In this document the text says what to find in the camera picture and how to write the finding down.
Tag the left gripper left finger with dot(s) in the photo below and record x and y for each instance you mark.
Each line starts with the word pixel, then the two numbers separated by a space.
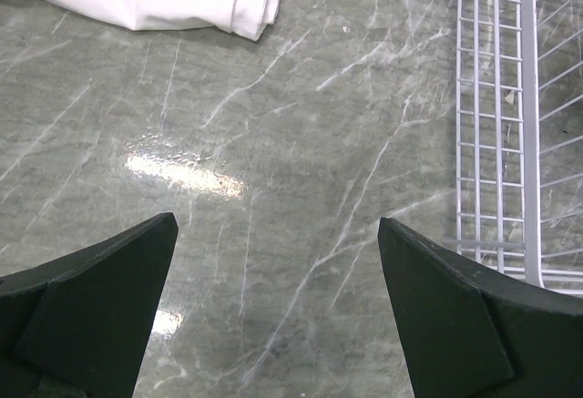
pixel 85 318

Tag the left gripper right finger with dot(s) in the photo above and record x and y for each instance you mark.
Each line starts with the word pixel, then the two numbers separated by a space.
pixel 469 331

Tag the white wire dish rack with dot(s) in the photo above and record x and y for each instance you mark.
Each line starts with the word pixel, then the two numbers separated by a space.
pixel 518 139

